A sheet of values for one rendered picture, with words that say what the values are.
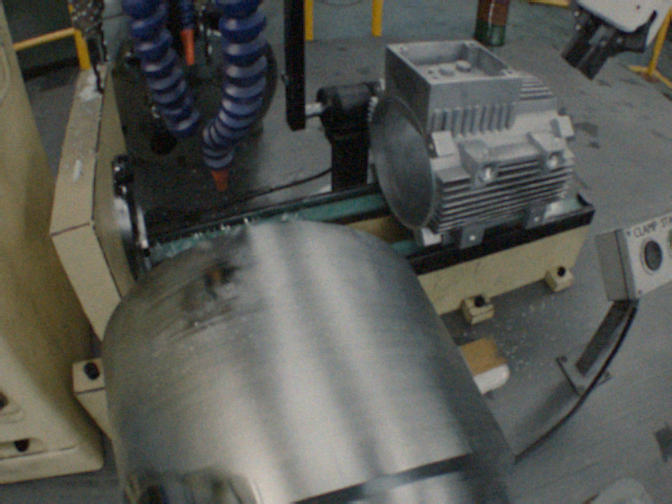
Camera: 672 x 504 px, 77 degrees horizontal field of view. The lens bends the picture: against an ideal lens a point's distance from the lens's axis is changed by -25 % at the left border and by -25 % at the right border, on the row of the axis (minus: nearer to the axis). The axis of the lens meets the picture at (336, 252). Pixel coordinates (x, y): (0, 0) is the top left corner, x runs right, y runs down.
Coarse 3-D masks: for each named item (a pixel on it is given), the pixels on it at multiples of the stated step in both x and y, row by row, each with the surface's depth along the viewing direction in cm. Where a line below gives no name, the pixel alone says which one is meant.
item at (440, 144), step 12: (552, 120) 56; (564, 120) 55; (444, 132) 51; (552, 132) 57; (564, 132) 55; (432, 144) 51; (444, 144) 51; (432, 156) 52; (444, 156) 51; (372, 168) 68; (420, 240) 60; (432, 240) 59
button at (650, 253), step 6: (648, 246) 42; (654, 246) 42; (648, 252) 42; (654, 252) 42; (660, 252) 42; (648, 258) 42; (654, 258) 42; (660, 258) 42; (648, 264) 42; (654, 264) 42; (660, 264) 42; (654, 270) 42
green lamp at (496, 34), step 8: (480, 24) 83; (488, 24) 82; (480, 32) 84; (488, 32) 83; (496, 32) 82; (504, 32) 83; (480, 40) 85; (488, 40) 84; (496, 40) 84; (504, 40) 85
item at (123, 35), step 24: (168, 0) 64; (168, 24) 58; (216, 24) 61; (120, 48) 62; (216, 48) 63; (120, 72) 60; (192, 72) 64; (216, 72) 65; (120, 96) 63; (144, 96) 62; (192, 96) 67; (216, 96) 68; (264, 96) 72; (120, 120) 65; (144, 120) 67; (144, 144) 70; (168, 144) 70; (192, 144) 72
